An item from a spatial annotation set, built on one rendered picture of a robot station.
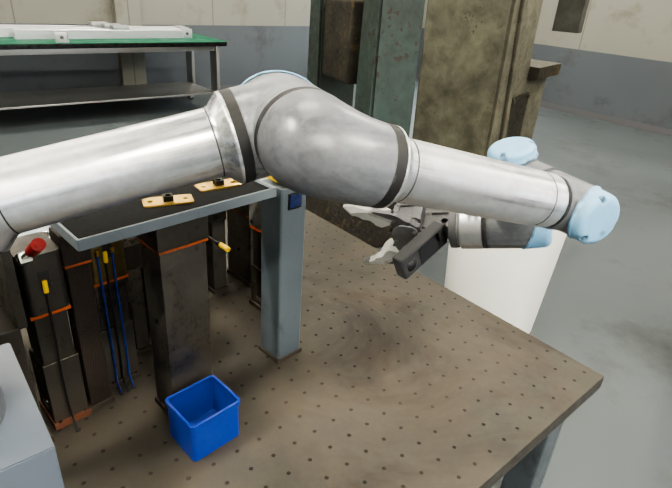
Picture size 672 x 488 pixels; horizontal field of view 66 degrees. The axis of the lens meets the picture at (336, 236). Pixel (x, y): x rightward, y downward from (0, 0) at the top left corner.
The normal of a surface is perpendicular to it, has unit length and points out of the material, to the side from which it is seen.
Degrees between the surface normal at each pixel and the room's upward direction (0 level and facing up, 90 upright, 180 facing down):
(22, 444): 0
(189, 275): 90
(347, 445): 0
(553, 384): 0
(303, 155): 83
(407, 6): 89
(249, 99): 32
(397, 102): 89
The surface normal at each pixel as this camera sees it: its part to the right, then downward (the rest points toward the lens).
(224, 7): 0.64, 0.37
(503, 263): -0.32, 0.45
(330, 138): -0.05, -0.03
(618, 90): -0.76, 0.24
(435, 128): -0.61, 0.35
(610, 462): 0.07, -0.90
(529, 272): 0.20, 0.50
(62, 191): 0.35, 0.32
